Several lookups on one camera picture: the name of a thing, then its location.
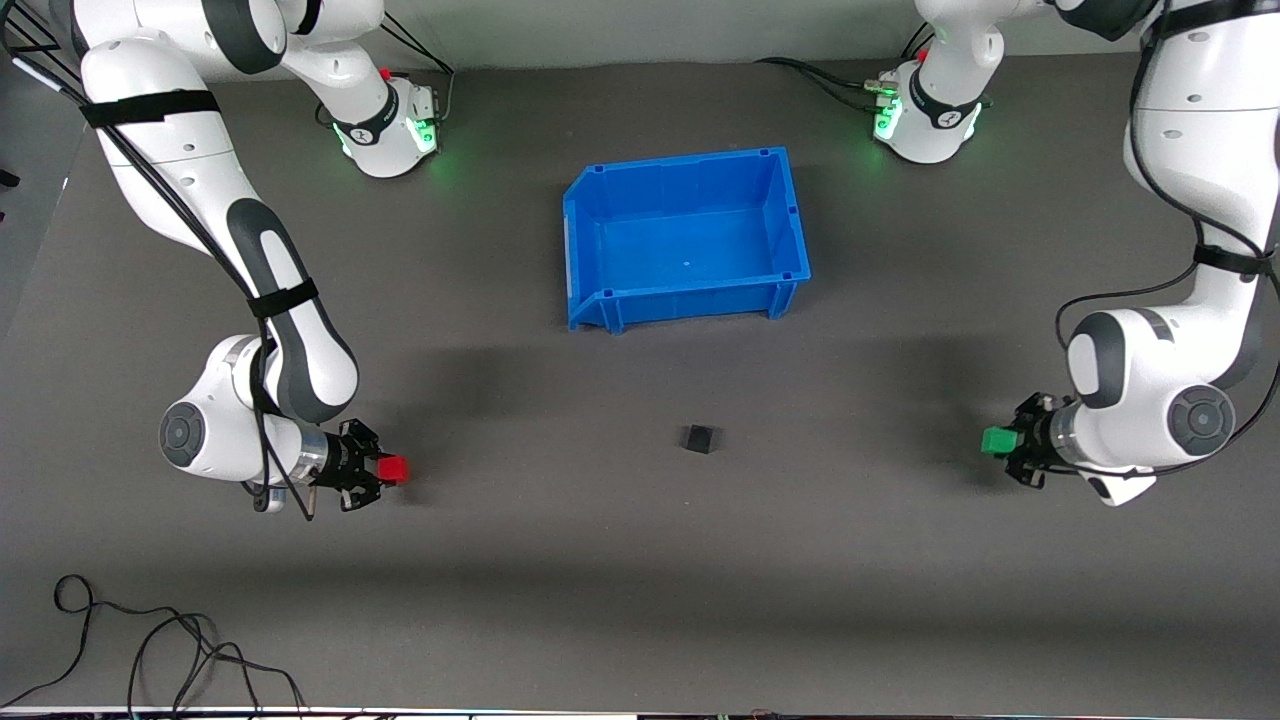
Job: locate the red cube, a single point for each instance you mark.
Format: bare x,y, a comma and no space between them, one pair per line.
395,470

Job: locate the green cube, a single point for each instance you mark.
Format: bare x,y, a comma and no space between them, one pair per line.
997,441

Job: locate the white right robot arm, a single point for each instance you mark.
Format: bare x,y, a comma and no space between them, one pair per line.
170,150

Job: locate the blue plastic bin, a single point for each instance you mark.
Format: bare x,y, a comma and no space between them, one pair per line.
690,240

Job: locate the black cube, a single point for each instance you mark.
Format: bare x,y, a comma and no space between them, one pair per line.
698,438

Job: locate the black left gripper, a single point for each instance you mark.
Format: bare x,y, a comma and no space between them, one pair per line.
1032,437

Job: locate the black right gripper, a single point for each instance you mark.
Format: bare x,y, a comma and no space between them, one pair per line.
347,462

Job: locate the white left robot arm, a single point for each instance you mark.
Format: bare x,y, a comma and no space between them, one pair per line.
1140,370

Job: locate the dark grey table mat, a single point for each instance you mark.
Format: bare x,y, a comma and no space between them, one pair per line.
600,550

